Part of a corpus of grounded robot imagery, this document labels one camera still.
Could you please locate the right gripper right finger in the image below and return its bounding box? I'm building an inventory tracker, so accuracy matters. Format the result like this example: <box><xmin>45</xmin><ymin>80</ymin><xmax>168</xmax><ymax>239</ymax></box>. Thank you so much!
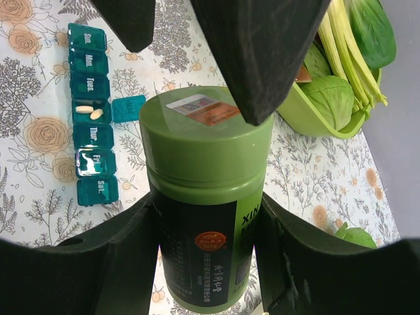
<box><xmin>255</xmin><ymin>195</ymin><xmax>419</xmax><ymax>314</ymax></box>

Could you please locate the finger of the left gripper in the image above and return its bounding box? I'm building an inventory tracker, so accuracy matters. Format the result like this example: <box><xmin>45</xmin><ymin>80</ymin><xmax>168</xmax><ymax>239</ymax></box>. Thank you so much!
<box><xmin>191</xmin><ymin>0</ymin><xmax>330</xmax><ymax>126</ymax></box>
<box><xmin>90</xmin><ymin>0</ymin><xmax>156</xmax><ymax>53</ymax></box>

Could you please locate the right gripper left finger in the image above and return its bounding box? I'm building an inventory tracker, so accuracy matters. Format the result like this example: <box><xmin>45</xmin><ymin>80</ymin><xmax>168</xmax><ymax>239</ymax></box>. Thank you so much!
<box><xmin>1</xmin><ymin>194</ymin><xmax>158</xmax><ymax>314</ymax></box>

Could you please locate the teal weekly pill organizer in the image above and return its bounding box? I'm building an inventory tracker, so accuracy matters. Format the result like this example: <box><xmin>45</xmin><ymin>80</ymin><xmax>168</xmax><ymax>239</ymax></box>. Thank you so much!
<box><xmin>67</xmin><ymin>23</ymin><xmax>146</xmax><ymax>207</ymax></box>

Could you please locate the green pill bottle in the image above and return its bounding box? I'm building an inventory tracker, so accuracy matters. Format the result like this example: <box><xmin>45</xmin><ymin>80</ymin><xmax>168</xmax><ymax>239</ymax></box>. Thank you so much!
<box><xmin>139</xmin><ymin>86</ymin><xmax>273</xmax><ymax>314</ymax></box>

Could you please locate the brown mushroom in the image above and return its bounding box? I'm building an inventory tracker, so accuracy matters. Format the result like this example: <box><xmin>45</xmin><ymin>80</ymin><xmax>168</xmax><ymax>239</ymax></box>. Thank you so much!
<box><xmin>295</xmin><ymin>65</ymin><xmax>312</xmax><ymax>83</ymax></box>

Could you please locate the green plastic basket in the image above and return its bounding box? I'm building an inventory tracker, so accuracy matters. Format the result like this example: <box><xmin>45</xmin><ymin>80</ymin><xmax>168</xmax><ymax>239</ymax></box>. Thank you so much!
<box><xmin>278</xmin><ymin>83</ymin><xmax>373</xmax><ymax>139</ymax></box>

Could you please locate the celery stalk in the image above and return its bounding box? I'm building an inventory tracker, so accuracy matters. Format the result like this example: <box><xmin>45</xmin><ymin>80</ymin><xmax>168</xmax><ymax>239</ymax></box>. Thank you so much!
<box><xmin>318</xmin><ymin>1</ymin><xmax>388</xmax><ymax>109</ymax></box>

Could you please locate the round green cabbage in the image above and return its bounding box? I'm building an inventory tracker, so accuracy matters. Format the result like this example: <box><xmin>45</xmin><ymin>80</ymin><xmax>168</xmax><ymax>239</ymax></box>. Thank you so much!
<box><xmin>300</xmin><ymin>75</ymin><xmax>354</xmax><ymax>131</ymax></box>

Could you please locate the white oval pill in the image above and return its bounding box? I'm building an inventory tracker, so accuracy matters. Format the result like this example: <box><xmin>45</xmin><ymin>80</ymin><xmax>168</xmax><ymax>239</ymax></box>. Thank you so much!
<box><xmin>89</xmin><ymin>108</ymin><xmax>104</xmax><ymax>120</ymax></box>
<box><xmin>74</xmin><ymin>106</ymin><xmax>94</xmax><ymax>114</ymax></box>

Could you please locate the bok choy top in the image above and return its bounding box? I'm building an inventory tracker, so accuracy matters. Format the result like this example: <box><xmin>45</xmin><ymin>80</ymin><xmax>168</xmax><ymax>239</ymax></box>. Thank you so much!
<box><xmin>346</xmin><ymin>0</ymin><xmax>397</xmax><ymax>69</ymax></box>

